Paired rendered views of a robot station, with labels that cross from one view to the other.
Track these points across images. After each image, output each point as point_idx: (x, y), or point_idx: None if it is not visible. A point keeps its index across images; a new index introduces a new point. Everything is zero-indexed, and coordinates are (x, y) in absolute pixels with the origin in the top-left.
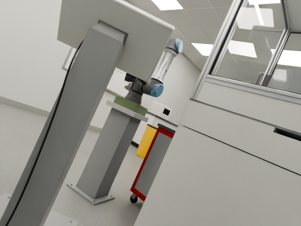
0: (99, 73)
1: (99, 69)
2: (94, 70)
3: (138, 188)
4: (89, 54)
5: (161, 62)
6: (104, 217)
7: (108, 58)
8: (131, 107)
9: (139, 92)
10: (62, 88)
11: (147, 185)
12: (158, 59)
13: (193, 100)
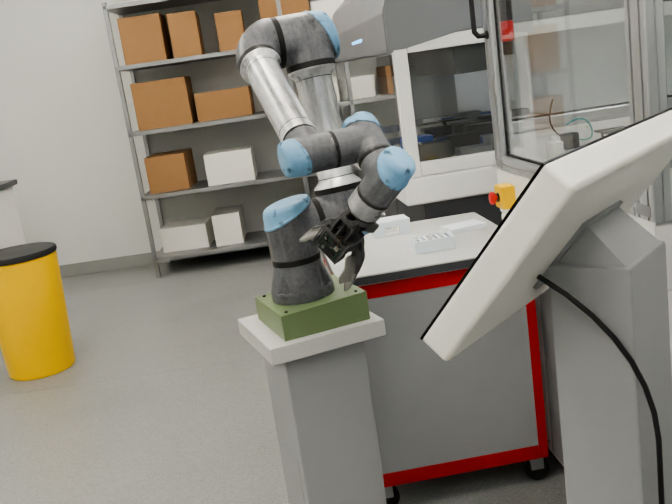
0: (664, 355)
1: (661, 348)
2: (658, 359)
3: (391, 466)
4: (646, 337)
5: (324, 121)
6: None
7: (663, 306)
8: (353, 314)
9: (318, 250)
10: (662, 465)
11: (413, 442)
12: (638, 199)
13: (661, 223)
